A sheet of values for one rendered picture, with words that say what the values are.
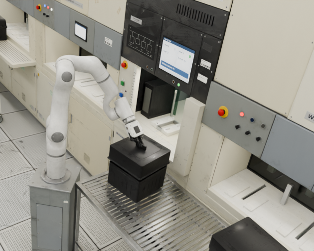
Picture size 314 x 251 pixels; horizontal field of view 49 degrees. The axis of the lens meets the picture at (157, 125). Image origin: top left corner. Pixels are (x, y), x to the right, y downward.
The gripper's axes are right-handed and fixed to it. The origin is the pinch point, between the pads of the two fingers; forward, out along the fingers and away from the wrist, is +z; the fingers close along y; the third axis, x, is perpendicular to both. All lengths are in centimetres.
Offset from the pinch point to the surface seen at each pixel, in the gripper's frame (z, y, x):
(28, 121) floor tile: -80, 55, 233
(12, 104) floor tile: -115, 63, 268
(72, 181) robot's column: 3, -31, 42
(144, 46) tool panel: -59, 34, -8
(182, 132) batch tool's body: 4.5, 21.5, -17.2
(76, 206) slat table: 21, -30, 52
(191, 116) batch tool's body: -2.4, 20.9, -30.0
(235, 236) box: 61, -14, -52
